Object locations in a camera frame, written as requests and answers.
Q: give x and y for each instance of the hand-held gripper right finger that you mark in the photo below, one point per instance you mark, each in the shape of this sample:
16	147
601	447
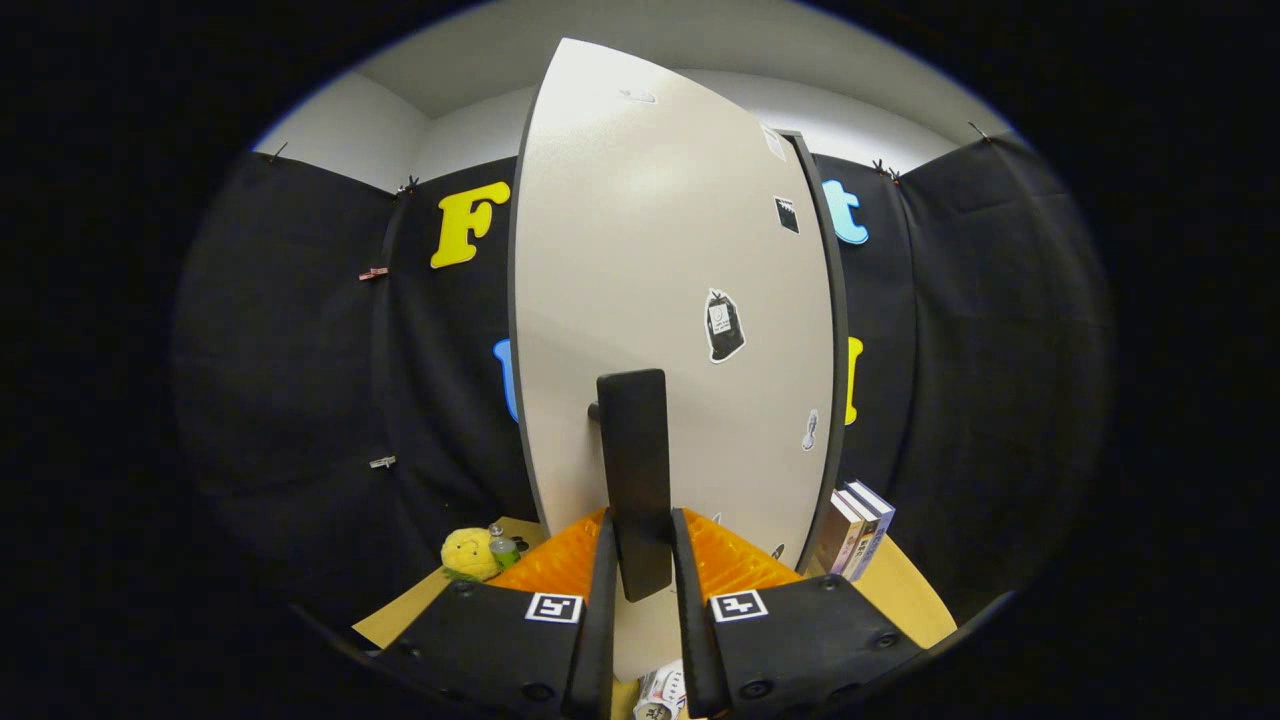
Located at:
690	620

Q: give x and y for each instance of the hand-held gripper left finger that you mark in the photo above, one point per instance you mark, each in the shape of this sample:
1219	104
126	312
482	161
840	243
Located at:
592	620

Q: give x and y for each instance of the white canvas shoe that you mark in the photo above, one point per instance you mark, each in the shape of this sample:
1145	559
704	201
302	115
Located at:
660	690

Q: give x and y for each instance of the grey shoe cabinet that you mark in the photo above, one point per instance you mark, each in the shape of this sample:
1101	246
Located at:
839	330

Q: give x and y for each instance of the beige shoe cabinet door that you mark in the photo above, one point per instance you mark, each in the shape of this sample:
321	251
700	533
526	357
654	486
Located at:
620	250

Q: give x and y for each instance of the green label drink bottle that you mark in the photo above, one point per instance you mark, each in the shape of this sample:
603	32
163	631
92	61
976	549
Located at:
503	548

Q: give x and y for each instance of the yellow pineapple plush toy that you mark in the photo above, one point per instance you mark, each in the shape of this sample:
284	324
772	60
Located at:
468	553

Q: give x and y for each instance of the black backdrop cloth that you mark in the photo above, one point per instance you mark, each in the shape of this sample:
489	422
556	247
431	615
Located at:
290	400

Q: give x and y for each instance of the pink clip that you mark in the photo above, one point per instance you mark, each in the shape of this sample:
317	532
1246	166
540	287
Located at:
373	273

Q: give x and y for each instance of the black cloth clip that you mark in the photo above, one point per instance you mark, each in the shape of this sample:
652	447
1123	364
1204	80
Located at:
407	186
979	131
275	152
884	170

